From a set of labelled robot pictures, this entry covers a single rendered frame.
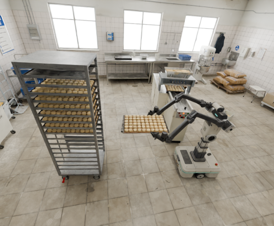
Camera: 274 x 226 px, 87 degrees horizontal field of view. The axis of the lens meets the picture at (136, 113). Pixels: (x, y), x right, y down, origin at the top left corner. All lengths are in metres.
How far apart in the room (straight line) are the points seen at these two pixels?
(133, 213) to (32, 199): 1.43
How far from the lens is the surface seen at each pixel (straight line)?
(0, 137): 3.63
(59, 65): 1.50
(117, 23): 5.87
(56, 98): 1.78
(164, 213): 2.44
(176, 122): 2.86
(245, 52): 7.27
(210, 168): 2.75
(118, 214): 2.37
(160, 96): 3.27
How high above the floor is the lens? 2.22
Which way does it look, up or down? 34 degrees down
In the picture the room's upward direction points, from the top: 5 degrees clockwise
